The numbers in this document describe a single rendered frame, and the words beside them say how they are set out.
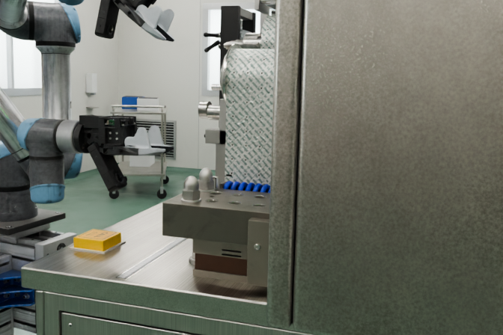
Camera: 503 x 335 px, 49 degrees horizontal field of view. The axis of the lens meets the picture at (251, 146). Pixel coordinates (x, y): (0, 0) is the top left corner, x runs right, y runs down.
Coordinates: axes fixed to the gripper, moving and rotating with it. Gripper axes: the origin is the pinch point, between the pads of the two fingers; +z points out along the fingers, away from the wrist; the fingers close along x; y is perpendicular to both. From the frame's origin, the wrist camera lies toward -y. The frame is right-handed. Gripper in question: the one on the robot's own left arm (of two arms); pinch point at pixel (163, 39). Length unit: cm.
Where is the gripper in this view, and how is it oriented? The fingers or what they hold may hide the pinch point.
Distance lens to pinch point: 124.5
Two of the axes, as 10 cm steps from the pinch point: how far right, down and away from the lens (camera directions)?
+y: 6.3, -7.2, -2.8
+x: 2.9, -1.1, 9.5
